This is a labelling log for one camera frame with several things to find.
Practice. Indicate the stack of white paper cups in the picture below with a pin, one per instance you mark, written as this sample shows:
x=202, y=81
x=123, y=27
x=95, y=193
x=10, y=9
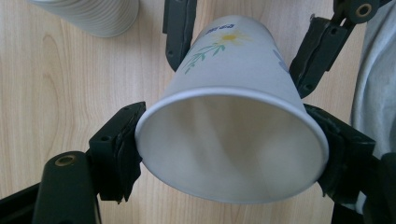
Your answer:
x=93, y=15

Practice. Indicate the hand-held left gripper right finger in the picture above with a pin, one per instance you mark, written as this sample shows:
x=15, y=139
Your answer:
x=348, y=161

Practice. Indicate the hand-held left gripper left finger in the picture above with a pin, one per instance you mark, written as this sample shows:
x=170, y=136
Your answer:
x=112, y=155

